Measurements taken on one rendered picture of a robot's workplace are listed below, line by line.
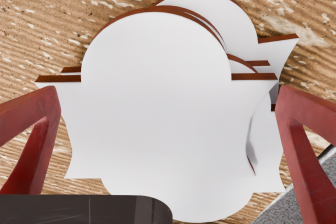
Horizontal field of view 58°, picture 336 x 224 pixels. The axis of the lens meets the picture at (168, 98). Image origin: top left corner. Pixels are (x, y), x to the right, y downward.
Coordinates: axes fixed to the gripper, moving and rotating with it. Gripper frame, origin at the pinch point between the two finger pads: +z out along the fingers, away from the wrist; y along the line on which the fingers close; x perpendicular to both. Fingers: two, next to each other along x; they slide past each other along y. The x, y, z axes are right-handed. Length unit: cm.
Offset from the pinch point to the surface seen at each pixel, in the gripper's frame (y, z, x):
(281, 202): -12.2, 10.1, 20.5
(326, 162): -15.2, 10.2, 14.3
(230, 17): -3.5, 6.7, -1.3
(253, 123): -5.1, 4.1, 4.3
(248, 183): -5.7, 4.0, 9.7
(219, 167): -3.3, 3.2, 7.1
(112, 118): 3.1, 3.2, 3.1
